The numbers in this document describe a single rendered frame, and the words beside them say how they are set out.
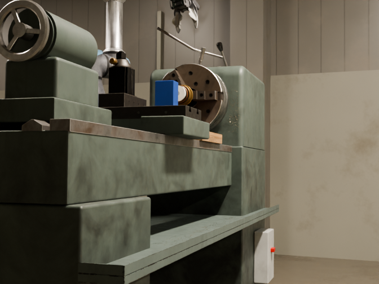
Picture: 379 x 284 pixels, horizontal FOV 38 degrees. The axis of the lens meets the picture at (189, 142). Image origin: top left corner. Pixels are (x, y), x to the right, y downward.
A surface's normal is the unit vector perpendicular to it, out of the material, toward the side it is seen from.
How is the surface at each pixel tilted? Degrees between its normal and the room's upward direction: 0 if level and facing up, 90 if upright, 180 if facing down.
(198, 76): 90
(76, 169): 90
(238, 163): 90
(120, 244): 90
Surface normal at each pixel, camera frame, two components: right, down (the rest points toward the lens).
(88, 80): 0.95, 0.00
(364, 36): -0.38, -0.04
